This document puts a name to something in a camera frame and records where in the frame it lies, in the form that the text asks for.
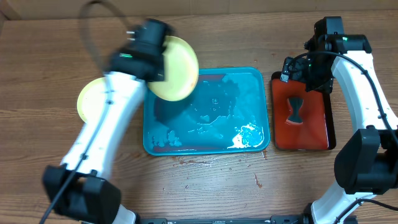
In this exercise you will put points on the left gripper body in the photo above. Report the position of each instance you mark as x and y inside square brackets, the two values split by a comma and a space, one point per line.
[157, 75]

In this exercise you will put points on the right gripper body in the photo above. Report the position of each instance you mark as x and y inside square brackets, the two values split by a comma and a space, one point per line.
[310, 74]

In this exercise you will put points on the yellow-green plate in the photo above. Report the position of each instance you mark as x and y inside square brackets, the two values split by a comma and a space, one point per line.
[181, 70]
[91, 100]

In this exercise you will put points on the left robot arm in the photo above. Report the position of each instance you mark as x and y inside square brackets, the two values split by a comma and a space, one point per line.
[79, 187]

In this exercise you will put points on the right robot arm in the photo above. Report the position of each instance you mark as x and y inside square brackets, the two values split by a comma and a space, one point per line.
[367, 165]

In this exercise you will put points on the red and black tray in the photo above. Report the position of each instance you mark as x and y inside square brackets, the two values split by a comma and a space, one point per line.
[316, 133]

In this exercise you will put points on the teal plastic tray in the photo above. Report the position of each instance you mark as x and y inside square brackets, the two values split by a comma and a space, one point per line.
[225, 113]

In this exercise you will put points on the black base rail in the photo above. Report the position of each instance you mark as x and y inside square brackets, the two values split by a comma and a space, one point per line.
[275, 219]

